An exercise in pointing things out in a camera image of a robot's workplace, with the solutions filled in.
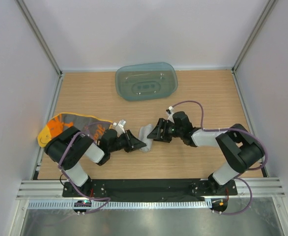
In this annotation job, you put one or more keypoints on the aluminium frame rail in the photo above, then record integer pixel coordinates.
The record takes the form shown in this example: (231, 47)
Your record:
(52, 189)

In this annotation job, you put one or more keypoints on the slotted cable duct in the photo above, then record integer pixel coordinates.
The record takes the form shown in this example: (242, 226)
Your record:
(84, 204)

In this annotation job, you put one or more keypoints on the teal plastic basin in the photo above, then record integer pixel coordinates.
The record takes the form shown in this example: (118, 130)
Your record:
(146, 81)

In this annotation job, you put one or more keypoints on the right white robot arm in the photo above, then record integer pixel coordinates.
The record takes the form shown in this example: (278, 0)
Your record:
(240, 148)

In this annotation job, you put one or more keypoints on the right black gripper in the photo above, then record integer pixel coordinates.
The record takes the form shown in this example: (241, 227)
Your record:
(156, 133)

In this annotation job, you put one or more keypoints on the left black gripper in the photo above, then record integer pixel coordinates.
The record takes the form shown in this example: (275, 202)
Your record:
(132, 143)

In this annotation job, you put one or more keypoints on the orange grey towel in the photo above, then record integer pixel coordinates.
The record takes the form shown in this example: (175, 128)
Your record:
(90, 125)

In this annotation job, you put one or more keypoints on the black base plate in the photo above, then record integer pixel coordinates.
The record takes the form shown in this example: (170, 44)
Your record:
(156, 190)

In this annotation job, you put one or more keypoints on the grey panda towel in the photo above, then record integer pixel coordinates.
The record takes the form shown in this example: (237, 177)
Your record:
(143, 133)

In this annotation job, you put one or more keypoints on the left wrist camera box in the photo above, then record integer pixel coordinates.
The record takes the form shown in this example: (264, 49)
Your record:
(119, 126)

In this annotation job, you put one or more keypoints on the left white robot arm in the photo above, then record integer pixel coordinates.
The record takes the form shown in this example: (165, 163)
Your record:
(67, 148)

